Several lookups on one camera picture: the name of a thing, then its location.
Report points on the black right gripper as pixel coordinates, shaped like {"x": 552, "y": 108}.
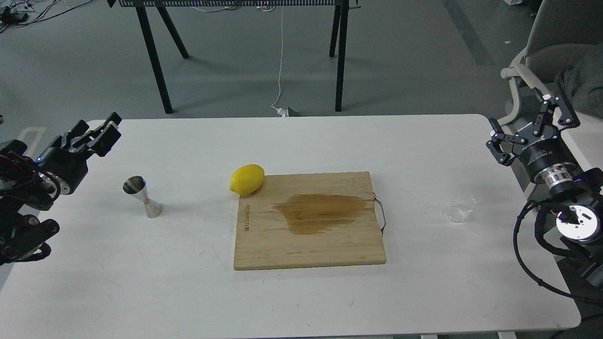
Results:
{"x": 543, "y": 148}

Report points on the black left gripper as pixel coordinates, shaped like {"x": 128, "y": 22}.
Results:
{"x": 66, "y": 158}

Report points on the steel double jigger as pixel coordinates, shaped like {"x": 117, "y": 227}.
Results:
{"x": 136, "y": 187}

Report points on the small clear glass beaker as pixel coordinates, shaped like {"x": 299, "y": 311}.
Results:
{"x": 461, "y": 208}

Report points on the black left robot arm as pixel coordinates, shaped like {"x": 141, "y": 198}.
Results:
{"x": 38, "y": 182}

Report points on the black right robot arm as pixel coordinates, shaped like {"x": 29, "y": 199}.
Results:
{"x": 569, "y": 222}

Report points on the person in grey clothes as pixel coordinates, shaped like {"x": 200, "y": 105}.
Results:
{"x": 582, "y": 83}

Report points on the grey white office chair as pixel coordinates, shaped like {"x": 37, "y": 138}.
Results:
{"x": 563, "y": 31}

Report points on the yellow lemon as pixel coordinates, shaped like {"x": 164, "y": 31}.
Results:
{"x": 247, "y": 179}

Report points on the white power adapter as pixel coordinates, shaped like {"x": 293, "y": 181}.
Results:
{"x": 288, "y": 112}

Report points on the bamboo cutting board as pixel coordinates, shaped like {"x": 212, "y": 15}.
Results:
{"x": 307, "y": 221}

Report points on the black metal frame table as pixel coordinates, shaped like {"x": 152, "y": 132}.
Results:
{"x": 191, "y": 31}

